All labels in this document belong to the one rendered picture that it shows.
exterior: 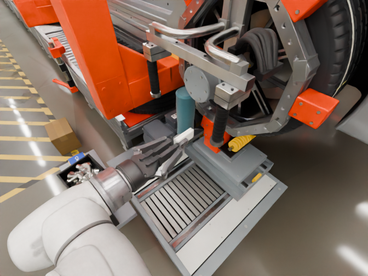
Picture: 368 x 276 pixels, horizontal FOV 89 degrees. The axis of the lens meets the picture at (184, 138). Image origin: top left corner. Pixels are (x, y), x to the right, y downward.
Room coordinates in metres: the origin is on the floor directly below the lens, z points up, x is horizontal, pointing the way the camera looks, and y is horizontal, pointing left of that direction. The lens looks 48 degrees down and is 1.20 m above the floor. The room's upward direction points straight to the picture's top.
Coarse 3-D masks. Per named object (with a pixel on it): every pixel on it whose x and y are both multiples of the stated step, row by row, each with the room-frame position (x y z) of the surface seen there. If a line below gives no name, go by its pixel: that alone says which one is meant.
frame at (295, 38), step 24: (192, 0) 0.80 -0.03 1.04; (264, 0) 0.58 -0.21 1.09; (192, 24) 0.85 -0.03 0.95; (288, 24) 0.53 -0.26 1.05; (288, 48) 0.51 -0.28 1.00; (312, 48) 0.51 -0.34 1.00; (312, 72) 0.47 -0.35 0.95; (288, 96) 0.47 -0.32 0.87; (264, 120) 0.53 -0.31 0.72; (288, 120) 0.49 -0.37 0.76
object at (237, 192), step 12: (192, 144) 0.88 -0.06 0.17; (192, 156) 0.79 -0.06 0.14; (204, 168) 0.70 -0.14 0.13; (216, 168) 0.69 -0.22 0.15; (264, 168) 0.67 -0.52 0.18; (216, 180) 0.61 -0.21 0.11; (228, 180) 0.60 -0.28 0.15; (252, 180) 0.58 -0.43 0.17; (228, 192) 0.53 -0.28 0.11; (240, 192) 0.51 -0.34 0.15
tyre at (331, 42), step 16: (336, 0) 0.55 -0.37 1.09; (352, 0) 0.60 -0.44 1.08; (320, 16) 0.55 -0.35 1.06; (336, 16) 0.53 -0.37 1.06; (320, 32) 0.54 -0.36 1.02; (336, 32) 0.51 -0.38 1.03; (352, 32) 0.54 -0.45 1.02; (320, 48) 0.52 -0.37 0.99; (336, 48) 0.50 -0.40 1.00; (320, 64) 0.51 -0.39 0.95; (336, 64) 0.49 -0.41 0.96; (352, 64) 0.54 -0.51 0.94; (320, 80) 0.49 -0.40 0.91; (336, 80) 0.47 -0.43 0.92; (288, 128) 0.50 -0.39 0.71
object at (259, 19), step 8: (256, 16) 0.88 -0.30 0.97; (264, 16) 0.85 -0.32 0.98; (256, 24) 0.87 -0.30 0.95; (264, 24) 0.85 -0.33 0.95; (280, 40) 0.78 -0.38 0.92; (248, 56) 0.82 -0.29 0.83; (288, 64) 0.73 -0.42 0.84; (280, 72) 0.74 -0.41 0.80; (288, 72) 0.72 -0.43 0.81; (264, 80) 0.78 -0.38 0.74
